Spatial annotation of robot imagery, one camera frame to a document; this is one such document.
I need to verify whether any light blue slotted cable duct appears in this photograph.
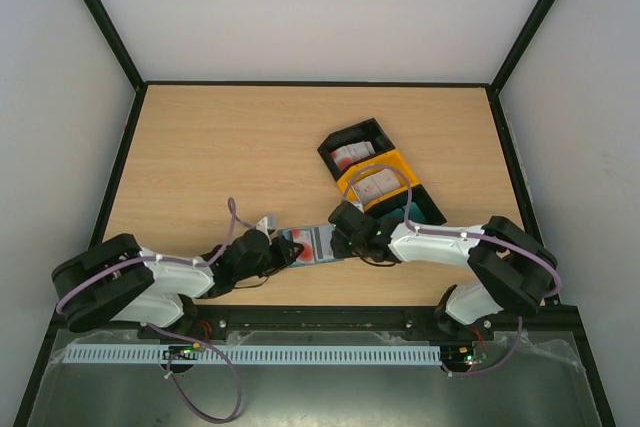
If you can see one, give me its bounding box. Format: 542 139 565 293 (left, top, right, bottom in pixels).
62 344 441 366

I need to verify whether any yellow bin with cards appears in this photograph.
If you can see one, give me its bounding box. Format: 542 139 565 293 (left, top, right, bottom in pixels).
330 147 421 210

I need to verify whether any black bin with red cards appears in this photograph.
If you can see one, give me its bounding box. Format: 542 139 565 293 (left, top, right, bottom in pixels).
317 118 395 181

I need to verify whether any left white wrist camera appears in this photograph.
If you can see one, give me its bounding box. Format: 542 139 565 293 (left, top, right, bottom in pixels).
255 214 277 237

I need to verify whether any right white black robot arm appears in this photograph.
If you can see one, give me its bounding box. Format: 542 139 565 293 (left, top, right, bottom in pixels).
329 201 562 338

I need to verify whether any black bin with teal cards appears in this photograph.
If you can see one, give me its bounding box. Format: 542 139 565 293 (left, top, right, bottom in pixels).
365 184 447 226

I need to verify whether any stack of white red cards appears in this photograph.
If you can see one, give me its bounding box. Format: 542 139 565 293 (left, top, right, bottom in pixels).
330 141 375 171

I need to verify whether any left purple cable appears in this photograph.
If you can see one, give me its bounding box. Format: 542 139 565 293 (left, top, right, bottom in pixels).
54 196 246 421

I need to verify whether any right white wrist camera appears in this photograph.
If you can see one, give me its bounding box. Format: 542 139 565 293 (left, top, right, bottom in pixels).
348 201 364 213

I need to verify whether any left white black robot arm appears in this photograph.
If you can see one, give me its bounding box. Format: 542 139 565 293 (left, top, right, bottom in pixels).
51 229 304 333

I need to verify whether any stack of cards yellow bin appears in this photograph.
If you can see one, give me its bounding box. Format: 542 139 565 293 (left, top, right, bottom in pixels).
353 169 401 206

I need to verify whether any teal card holder wallet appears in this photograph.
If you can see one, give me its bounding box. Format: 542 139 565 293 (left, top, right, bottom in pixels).
277 223 342 268

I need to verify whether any black aluminium frame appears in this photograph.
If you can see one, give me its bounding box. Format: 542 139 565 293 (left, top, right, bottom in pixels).
14 0 615 426

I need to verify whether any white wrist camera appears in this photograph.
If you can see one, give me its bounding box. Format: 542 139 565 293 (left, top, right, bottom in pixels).
255 214 277 237
348 201 364 213

